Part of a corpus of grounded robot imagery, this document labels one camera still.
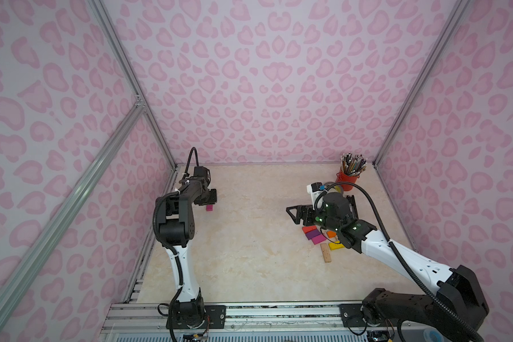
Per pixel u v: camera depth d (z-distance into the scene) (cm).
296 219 71
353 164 98
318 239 91
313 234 92
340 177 104
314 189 71
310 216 69
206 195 90
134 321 75
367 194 67
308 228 93
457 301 39
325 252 88
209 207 101
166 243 57
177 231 57
